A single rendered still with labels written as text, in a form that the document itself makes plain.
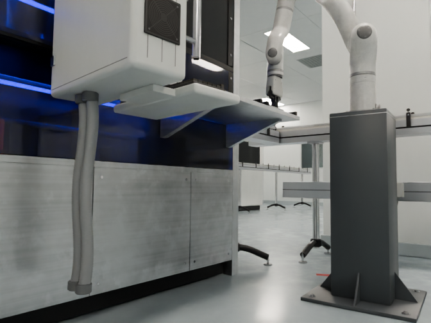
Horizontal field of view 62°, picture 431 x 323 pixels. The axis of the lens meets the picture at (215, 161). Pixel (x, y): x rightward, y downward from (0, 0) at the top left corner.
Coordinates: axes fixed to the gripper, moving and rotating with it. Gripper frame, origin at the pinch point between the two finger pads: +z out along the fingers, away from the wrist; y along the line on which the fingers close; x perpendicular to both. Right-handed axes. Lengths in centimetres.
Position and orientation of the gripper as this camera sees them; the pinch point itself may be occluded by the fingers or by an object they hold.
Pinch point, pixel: (274, 106)
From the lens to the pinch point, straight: 191.4
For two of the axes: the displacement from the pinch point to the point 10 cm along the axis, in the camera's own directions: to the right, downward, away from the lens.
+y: -6.3, -0.7, -7.7
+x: 7.8, -0.2, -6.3
